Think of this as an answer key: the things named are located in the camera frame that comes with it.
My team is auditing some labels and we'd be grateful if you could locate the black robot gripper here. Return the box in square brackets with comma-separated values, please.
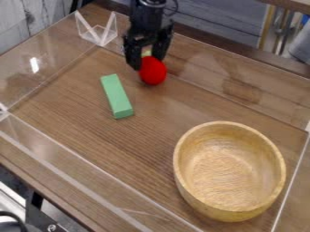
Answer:
[123, 0, 173, 71]

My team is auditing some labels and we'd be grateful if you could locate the red plush strawberry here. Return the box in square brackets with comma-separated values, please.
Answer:
[139, 51, 167, 85]

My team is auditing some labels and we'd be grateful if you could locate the green rectangular block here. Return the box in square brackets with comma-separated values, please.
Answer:
[100, 74, 133, 119]

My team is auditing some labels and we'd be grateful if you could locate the wooden bowl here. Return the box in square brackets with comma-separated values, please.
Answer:
[173, 121, 287, 222]

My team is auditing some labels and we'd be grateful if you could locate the clear acrylic corner bracket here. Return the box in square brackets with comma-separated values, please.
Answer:
[73, 11, 117, 47]

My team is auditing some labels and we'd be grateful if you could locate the clear acrylic tray wall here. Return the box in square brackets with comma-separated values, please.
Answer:
[0, 17, 310, 232]

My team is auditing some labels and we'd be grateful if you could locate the gold metal chair frame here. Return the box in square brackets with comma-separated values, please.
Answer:
[258, 5, 295, 55]

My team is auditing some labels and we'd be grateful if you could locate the black table leg bracket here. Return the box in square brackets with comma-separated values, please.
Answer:
[25, 191, 69, 232]

